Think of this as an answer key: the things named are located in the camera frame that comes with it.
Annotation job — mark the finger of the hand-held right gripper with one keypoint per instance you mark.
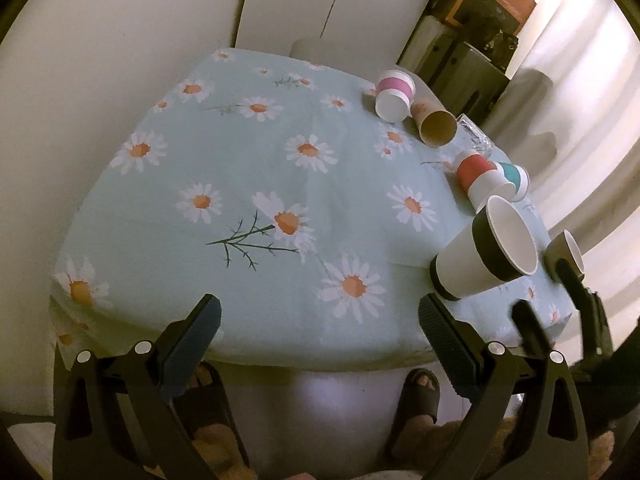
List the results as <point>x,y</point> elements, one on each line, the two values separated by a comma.
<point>531,327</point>
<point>585,305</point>

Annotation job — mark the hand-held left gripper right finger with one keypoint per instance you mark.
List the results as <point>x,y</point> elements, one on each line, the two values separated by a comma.
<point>445,342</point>

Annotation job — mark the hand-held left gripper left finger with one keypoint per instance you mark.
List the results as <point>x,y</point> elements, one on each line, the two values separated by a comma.
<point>192,342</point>

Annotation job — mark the olive banded paper cup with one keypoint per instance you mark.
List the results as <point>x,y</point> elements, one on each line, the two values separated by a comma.
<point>562,252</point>

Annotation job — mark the black banded white paper cup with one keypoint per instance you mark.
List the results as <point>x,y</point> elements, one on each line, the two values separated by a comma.
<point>475,260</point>

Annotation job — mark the teal banded white paper cup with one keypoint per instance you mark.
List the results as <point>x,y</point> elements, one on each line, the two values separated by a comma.
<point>517,179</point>

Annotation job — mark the red banded white paper cup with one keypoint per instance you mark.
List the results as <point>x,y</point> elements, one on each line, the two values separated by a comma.
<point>477,172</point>

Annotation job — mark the brown paper cup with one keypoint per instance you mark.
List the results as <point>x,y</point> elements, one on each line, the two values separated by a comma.
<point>434,122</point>

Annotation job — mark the pink banded white paper cup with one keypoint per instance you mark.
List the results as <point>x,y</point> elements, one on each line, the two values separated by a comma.
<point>394,96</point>

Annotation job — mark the black slipper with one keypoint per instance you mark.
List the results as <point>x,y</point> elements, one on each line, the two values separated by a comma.
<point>415,405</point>
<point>210,400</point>

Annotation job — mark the brown fuzzy pants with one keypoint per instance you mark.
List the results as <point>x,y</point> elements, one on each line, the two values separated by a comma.
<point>430,447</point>

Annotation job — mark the daisy print tablecloth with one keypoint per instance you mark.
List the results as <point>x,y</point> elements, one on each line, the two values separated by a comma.
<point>260,160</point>

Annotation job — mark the clear glass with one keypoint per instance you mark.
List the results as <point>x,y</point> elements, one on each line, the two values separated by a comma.
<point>475,132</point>

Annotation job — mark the white curtain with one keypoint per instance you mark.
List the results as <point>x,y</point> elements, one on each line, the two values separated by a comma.
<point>580,85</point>

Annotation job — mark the black storage case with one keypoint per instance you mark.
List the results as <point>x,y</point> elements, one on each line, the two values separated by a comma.
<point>457,67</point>

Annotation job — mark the white wardrobe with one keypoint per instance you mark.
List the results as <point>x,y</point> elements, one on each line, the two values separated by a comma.
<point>340,0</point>

